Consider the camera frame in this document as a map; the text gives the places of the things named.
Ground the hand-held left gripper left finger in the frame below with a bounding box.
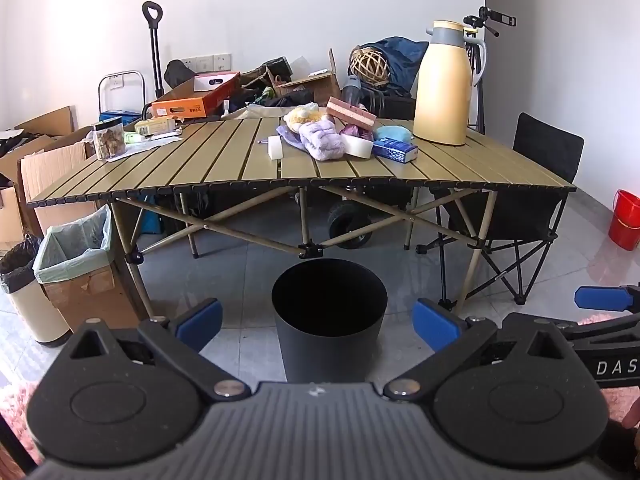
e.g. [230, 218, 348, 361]
[65, 298, 251, 402]

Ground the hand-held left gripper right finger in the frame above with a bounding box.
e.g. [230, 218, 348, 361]
[384, 298, 576, 402]

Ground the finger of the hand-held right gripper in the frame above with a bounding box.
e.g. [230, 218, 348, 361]
[557, 284, 640, 342]

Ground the black trash bin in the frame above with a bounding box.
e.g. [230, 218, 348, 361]
[271, 258, 389, 384]

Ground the pink satin cloth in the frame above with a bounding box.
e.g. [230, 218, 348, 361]
[340, 122, 375, 142]

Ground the purple fluffy cloth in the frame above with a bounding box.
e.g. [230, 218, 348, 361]
[298, 115, 349, 162]

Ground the yellow plush toy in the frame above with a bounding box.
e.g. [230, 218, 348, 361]
[284, 102, 333, 128]

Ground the white trash can black liner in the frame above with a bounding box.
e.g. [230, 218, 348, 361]
[0, 234, 71, 348]

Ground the red bucket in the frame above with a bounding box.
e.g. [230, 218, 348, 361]
[607, 189, 640, 251]

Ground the cardboard box with green liner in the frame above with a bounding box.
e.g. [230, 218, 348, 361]
[34, 205, 151, 328]

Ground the black folding chair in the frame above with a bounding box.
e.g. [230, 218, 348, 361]
[415, 112, 586, 311]

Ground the olive slatted folding table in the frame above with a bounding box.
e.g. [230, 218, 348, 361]
[25, 115, 578, 321]

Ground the blue packet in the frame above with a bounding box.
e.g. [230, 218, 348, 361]
[371, 136, 419, 164]

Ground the printed paper sheet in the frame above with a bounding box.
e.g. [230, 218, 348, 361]
[105, 132, 185, 163]

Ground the white tape roll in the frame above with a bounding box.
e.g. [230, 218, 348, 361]
[347, 137, 375, 160]

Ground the light blue plush sponge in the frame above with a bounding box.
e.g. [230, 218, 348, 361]
[374, 125, 414, 143]

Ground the clear snack jar black lid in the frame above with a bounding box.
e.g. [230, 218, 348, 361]
[91, 117, 127, 162]

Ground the pale yellow carton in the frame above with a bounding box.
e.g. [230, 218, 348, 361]
[134, 116, 178, 136]

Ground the large cardboard box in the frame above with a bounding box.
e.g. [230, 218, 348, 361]
[0, 127, 103, 251]

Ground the orange cardboard box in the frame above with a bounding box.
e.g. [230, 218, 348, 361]
[151, 71, 242, 118]

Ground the black tripod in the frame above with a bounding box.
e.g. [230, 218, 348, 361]
[462, 6, 516, 133]

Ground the black case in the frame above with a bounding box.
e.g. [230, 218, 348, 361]
[372, 87, 417, 121]

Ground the blue crate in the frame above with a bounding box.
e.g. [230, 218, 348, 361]
[99, 109, 143, 123]

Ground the pink striped sponge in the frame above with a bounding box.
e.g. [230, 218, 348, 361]
[326, 96, 377, 130]

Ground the yellow thermos jug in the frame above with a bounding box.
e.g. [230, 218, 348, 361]
[413, 20, 488, 147]

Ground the grey water bottle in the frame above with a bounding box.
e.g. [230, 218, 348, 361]
[342, 75, 363, 107]

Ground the black cloth bag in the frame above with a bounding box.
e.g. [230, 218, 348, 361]
[164, 59, 198, 88]

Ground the cardboard box with raised flap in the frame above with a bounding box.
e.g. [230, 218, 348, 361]
[14, 105, 77, 137]

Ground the small open cardboard box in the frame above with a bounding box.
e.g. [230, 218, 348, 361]
[272, 49, 343, 106]

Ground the blue fabric bag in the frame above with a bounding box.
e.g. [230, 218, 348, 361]
[360, 36, 430, 101]

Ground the woven rattan ball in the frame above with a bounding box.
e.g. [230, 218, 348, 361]
[348, 46, 391, 86]

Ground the black pouch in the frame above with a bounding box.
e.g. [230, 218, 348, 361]
[262, 57, 293, 79]

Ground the white metal cart frame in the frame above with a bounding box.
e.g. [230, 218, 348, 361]
[97, 71, 147, 123]

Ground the black trolley handle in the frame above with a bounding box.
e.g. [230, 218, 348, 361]
[142, 1, 166, 103]

